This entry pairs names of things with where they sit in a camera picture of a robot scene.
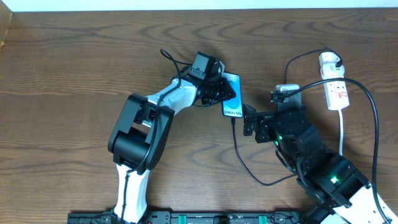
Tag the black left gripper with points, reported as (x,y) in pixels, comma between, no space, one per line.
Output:
(219,90)

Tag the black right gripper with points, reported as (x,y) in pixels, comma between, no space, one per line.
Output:
(259,125)

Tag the blue Galaxy smartphone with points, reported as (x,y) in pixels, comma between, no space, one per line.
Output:
(233,106)

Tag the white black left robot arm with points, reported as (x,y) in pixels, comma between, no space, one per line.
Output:
(141,131)

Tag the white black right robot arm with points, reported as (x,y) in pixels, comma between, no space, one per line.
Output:
(343,194)

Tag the white USB charger plug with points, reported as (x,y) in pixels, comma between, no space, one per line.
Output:
(331,65)

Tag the white power strip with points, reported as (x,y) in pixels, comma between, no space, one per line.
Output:
(336,94)

